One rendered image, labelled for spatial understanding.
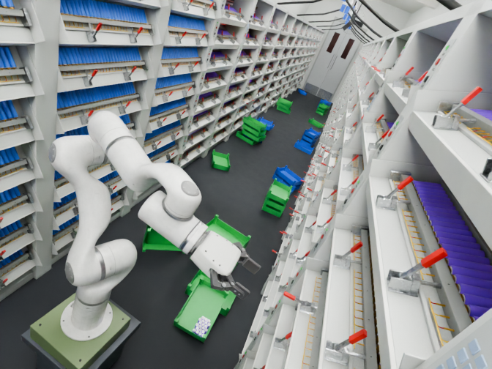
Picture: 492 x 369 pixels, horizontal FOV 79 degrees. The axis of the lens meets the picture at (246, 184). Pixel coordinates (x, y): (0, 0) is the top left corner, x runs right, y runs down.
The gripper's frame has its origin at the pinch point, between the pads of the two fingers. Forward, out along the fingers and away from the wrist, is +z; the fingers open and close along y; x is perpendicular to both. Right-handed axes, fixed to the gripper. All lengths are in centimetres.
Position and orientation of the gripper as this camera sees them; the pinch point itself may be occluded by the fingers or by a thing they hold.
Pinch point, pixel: (249, 280)
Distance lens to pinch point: 76.8
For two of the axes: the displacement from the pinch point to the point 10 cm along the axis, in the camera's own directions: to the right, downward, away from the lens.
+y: -3.1, 3.9, -8.6
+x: 5.2, -6.9, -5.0
